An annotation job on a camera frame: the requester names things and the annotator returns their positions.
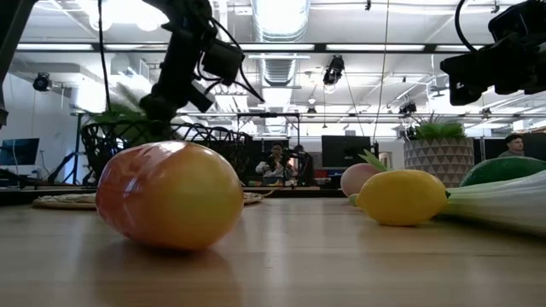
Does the black hanging cable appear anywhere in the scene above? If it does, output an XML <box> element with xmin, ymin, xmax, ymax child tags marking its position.
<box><xmin>96</xmin><ymin>0</ymin><xmax>113</xmax><ymax>113</ymax></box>

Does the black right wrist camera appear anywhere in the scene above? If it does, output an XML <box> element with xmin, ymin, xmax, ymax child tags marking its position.
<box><xmin>487</xmin><ymin>0</ymin><xmax>546</xmax><ymax>43</ymax></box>

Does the green plastic fruit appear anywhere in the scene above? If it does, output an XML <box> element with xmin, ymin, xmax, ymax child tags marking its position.
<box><xmin>459</xmin><ymin>156</ymin><xmax>546</xmax><ymax>188</ymax></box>

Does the orange yellow plastic mango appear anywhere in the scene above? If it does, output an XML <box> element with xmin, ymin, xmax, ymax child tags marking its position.
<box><xmin>95</xmin><ymin>140</ymin><xmax>245</xmax><ymax>252</ymax></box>

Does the white green plastic leek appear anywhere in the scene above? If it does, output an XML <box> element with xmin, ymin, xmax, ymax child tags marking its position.
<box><xmin>357</xmin><ymin>148</ymin><xmax>546</xmax><ymax>239</ymax></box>

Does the blue screen monitor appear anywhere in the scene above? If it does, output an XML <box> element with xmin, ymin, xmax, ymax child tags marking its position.
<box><xmin>0</xmin><ymin>137</ymin><xmax>40</xmax><ymax>166</ymax></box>

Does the white triangle patterned plant pot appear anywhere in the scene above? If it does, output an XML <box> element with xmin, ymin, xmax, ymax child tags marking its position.
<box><xmin>404</xmin><ymin>136</ymin><xmax>475</xmax><ymax>188</ymax></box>

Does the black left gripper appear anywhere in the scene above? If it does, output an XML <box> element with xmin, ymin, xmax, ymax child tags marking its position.
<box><xmin>139</xmin><ymin>29</ymin><xmax>214</xmax><ymax>144</ymax></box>

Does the black tripod stand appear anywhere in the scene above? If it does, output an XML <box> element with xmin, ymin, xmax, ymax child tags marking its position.
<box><xmin>47</xmin><ymin>111</ymin><xmax>89</xmax><ymax>185</ymax></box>

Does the silver ventilation duct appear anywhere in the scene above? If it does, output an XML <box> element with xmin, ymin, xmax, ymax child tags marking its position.
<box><xmin>251</xmin><ymin>0</ymin><xmax>311</xmax><ymax>86</ymax></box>

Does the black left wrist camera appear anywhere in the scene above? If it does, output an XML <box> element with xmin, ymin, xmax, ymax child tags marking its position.
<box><xmin>200</xmin><ymin>38</ymin><xmax>245</xmax><ymax>86</ymax></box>

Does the black background rig frame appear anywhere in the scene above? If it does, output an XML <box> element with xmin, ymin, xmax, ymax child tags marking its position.
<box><xmin>236</xmin><ymin>112</ymin><xmax>301</xmax><ymax>148</ymax></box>

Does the black monitor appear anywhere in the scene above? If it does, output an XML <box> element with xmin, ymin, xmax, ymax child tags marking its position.
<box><xmin>522</xmin><ymin>132</ymin><xmax>546</xmax><ymax>162</ymax></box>
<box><xmin>321</xmin><ymin>135</ymin><xmax>372</xmax><ymax>168</ymax></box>

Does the round woven straw mat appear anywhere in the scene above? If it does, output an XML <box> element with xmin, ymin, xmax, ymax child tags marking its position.
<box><xmin>32</xmin><ymin>191</ymin><xmax>264</xmax><ymax>211</ymax></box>

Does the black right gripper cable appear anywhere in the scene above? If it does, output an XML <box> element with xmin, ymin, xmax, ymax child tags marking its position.
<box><xmin>453</xmin><ymin>0</ymin><xmax>481</xmax><ymax>53</ymax></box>

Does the green succulent plant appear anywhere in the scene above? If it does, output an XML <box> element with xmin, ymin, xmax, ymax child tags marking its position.
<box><xmin>407</xmin><ymin>110</ymin><xmax>467</xmax><ymax>141</ymax></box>

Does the black overhead frame bar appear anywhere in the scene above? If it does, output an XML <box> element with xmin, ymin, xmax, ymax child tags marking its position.
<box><xmin>15</xmin><ymin>41</ymin><xmax>487</xmax><ymax>55</ymax></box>

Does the black wire basket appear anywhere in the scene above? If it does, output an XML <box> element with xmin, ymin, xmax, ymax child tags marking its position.
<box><xmin>80</xmin><ymin>120</ymin><xmax>253</xmax><ymax>184</ymax></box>

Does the pink plastic peach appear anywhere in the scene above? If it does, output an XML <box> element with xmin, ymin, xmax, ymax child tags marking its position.
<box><xmin>340</xmin><ymin>162</ymin><xmax>380</xmax><ymax>198</ymax></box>

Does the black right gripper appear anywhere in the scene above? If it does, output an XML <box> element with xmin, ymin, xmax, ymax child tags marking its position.
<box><xmin>440</xmin><ymin>29</ymin><xmax>546</xmax><ymax>107</ymax></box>

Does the yellow plastic lemon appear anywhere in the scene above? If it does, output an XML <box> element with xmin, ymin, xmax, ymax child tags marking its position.
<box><xmin>355</xmin><ymin>169</ymin><xmax>449</xmax><ymax>227</ymax></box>

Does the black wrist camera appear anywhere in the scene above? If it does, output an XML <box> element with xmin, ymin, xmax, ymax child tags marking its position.
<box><xmin>487</xmin><ymin>0</ymin><xmax>546</xmax><ymax>43</ymax></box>
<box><xmin>200</xmin><ymin>38</ymin><xmax>245</xmax><ymax>86</ymax></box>

